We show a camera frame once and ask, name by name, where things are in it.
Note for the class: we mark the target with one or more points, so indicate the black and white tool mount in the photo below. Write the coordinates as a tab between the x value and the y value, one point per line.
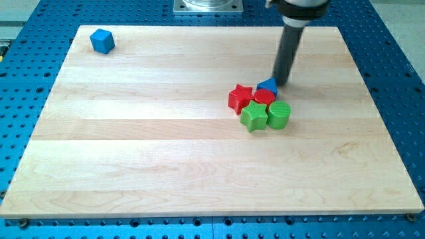
298	13

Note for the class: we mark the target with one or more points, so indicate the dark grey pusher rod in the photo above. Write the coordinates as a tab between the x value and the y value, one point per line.
287	49

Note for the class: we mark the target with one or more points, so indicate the blue cube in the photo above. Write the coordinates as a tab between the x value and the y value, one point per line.
102	41

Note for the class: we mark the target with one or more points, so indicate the blue triangular block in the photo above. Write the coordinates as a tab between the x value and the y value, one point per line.
269	84

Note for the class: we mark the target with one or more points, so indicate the red cylinder block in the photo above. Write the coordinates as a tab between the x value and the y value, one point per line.
264	96

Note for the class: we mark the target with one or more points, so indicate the red star block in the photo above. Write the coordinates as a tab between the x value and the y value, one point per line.
239	98

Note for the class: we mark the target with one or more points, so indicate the green cylinder block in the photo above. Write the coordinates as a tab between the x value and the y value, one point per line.
278	114

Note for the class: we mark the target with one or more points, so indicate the green star block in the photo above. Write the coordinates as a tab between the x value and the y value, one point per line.
254	116

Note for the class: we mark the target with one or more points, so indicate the wooden board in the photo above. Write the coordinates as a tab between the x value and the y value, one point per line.
146	131

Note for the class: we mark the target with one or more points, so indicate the right board clamp screw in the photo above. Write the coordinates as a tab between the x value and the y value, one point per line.
411	217

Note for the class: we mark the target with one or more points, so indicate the board clamp screw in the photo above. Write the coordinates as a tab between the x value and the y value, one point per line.
411	217
23	223

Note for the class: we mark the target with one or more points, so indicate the blue perforated table plate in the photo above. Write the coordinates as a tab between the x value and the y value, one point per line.
34	59

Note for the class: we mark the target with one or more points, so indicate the left board clamp screw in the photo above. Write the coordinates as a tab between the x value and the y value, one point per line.
23	223

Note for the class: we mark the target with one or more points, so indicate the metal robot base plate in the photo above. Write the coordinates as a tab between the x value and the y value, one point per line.
207	6

